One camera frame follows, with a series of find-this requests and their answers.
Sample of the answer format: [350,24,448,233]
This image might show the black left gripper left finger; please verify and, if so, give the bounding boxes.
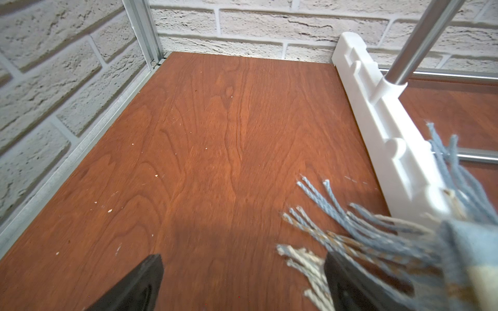
[88,254,164,310]

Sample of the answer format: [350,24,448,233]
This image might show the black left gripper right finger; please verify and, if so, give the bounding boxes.
[324,251,408,310]

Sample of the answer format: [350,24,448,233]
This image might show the blue plaid fringed scarf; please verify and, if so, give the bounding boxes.
[276,124,497,310]

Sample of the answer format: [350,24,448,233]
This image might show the white steel clothes rack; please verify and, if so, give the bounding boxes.
[331,1,497,229]

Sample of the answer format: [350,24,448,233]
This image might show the aluminium corner frame post left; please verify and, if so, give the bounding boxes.
[122,0,165,71]

